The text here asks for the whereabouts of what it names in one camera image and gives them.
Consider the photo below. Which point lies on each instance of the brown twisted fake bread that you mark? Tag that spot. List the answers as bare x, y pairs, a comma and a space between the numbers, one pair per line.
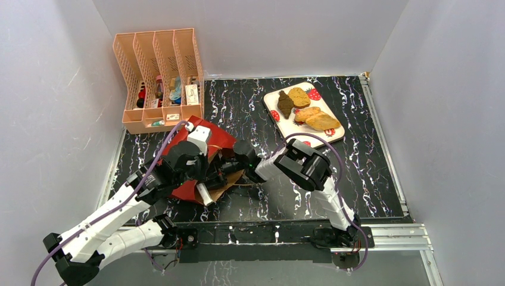
285, 104

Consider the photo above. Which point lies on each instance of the red brown paper bag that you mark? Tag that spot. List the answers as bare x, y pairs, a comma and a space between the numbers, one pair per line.
220, 142

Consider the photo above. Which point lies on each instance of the red dark bottle in organizer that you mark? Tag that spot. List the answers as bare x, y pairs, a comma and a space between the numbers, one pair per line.
141, 98

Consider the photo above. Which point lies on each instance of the round yellow fake bread slice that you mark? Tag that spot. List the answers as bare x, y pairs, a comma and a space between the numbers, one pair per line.
299, 97

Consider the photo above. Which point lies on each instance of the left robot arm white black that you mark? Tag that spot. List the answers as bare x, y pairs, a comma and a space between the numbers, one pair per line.
80, 253

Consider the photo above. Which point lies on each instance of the strawberry print cutting board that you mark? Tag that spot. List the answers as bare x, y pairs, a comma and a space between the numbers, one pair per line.
289, 126

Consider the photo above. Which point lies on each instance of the pink brown bottle in organizer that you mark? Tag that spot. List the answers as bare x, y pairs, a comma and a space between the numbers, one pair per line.
159, 88

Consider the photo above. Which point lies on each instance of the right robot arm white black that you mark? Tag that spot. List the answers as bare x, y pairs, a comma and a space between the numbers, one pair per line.
302, 164

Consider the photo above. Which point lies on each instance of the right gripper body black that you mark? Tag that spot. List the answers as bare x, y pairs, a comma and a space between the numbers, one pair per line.
227, 166

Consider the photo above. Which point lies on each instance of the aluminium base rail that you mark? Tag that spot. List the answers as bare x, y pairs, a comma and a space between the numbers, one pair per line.
311, 233

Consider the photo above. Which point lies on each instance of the blue packet in organizer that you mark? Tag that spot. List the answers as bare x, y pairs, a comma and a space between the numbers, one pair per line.
175, 95

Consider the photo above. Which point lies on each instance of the long yellow fake bread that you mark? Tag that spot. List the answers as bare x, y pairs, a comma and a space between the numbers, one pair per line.
303, 114

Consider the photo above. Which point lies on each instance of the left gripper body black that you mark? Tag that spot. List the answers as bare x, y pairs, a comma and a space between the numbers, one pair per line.
198, 173

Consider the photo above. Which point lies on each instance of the small green white tube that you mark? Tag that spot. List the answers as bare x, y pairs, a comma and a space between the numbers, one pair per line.
158, 123

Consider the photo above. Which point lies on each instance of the pink plastic file organizer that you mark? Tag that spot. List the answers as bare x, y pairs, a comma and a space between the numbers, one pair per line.
164, 78

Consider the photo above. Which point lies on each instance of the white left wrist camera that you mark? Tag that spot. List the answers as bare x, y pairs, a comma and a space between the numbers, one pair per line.
200, 136

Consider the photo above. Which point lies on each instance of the small white label box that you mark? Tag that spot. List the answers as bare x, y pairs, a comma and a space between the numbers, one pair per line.
172, 117

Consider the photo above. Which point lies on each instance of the white card box in organizer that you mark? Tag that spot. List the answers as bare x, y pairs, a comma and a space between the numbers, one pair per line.
192, 94

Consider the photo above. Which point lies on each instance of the oval yellow fake bread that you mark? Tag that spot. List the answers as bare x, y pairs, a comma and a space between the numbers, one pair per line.
322, 121

